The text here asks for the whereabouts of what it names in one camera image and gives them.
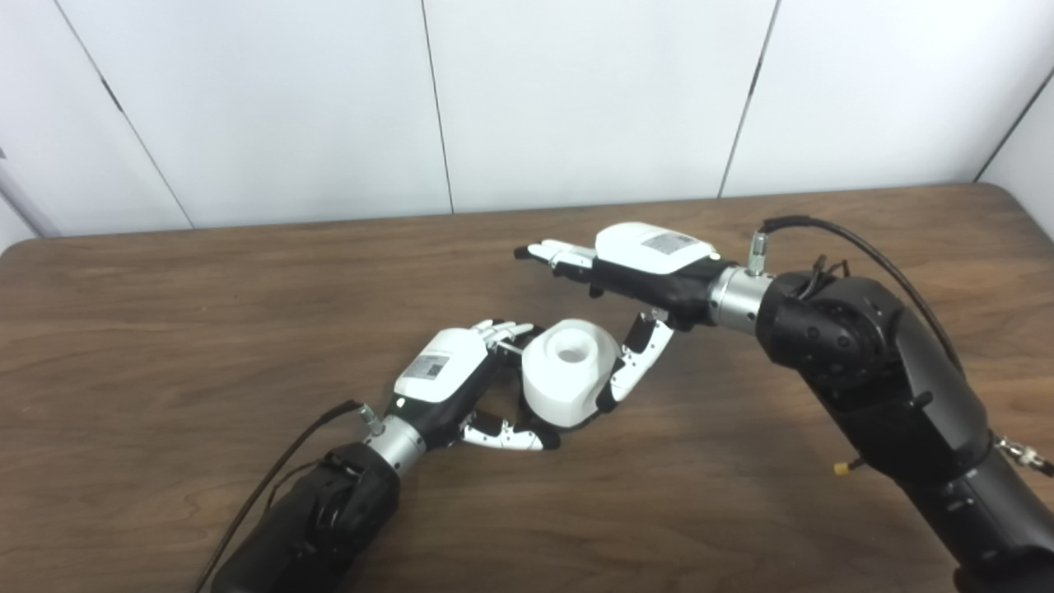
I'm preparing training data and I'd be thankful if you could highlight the round white plastic piece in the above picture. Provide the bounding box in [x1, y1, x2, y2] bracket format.
[522, 319, 623, 429]

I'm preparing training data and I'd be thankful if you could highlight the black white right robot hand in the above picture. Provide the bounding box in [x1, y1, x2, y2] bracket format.
[515, 222, 725, 413]

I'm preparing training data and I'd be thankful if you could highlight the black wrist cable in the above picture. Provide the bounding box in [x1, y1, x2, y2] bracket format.
[748, 216, 964, 371]
[194, 399, 386, 593]

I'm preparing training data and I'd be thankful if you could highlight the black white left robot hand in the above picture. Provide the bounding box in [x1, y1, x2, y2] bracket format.
[387, 320, 561, 452]

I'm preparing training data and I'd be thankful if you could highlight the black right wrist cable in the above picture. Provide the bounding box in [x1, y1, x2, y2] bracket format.
[748, 216, 964, 371]

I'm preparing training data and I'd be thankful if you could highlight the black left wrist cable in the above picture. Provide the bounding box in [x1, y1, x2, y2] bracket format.
[194, 399, 386, 593]

